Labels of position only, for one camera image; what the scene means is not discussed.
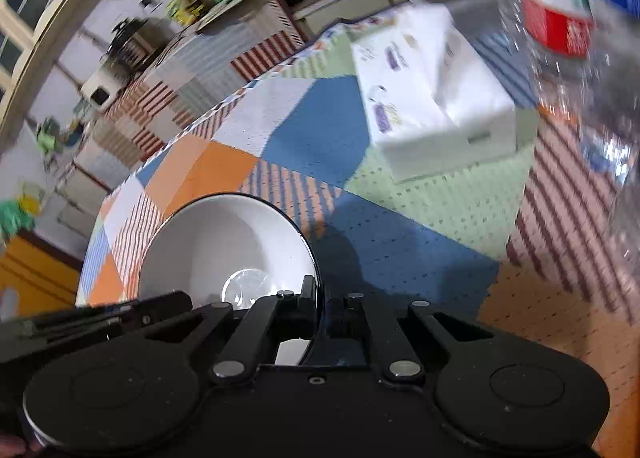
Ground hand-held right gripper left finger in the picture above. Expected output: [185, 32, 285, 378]
[142, 275, 322, 387]

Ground green detergent bottle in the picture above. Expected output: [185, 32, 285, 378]
[0, 182, 42, 245]

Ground yellow wooden chair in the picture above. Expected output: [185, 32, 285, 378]
[0, 230, 87, 320]

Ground cream wall cabinets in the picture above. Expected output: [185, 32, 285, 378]
[0, 0, 167, 140]

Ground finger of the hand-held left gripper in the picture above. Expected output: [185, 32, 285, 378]
[20, 291, 194, 337]

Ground striped patchwork counter cloth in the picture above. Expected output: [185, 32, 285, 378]
[54, 0, 312, 190]

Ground green hanging cloth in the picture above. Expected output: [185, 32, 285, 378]
[34, 117, 67, 160]

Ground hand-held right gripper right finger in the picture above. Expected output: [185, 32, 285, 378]
[325, 291, 502, 385]

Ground red label water bottle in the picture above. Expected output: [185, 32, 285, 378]
[492, 0, 601, 110]

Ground cream stove cabinet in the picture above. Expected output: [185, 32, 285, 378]
[292, 0, 417, 40]

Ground white tissue box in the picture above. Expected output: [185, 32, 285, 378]
[349, 3, 517, 184]

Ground white ribbed bowl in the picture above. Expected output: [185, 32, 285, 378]
[137, 193, 325, 367]

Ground patchwork tablecloth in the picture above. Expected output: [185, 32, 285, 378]
[75, 6, 640, 456]

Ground yellow green snack packet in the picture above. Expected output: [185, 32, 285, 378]
[166, 0, 210, 28]

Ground black pressure cooker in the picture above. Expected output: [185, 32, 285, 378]
[107, 18, 157, 75]

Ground blue cap water bottle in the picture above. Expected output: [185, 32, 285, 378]
[575, 0, 640, 261]

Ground white rice cooker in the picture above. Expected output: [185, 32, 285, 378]
[79, 65, 132, 112]

